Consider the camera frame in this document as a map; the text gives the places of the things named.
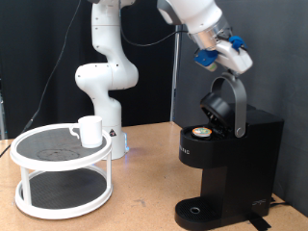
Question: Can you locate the white mug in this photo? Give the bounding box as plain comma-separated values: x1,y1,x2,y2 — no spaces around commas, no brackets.
68,115,104,149

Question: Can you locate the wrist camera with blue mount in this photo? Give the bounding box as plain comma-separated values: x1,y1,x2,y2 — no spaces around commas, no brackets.
193,48,219,73

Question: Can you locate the vertical metal corner strip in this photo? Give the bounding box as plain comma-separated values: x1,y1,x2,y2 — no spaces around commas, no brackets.
168,22,185,123

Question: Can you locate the black Keurig coffee machine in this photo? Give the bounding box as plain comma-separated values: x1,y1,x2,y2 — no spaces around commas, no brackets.
173,72,285,231

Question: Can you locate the blue cable clip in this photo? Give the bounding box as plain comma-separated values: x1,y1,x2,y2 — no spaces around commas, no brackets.
228,36,247,52

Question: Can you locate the black tape strip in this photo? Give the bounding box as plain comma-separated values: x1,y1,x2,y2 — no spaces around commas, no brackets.
247,215,273,231

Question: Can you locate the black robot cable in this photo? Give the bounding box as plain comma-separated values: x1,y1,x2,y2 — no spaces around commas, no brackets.
0,0,189,158

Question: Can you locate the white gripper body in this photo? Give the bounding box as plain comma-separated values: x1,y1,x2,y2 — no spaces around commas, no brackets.
214,39,254,75

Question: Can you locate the white two-tier turntable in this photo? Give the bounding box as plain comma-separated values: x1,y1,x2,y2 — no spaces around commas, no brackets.
9,122,114,220

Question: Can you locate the grey metal frame post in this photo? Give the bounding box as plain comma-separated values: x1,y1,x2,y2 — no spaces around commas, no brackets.
0,80,7,141

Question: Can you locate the orange-rimmed coffee pod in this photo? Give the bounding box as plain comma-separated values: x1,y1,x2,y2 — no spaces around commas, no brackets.
192,126,214,139

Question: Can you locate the black power cord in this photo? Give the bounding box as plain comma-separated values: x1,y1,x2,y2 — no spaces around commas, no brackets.
269,195,292,208

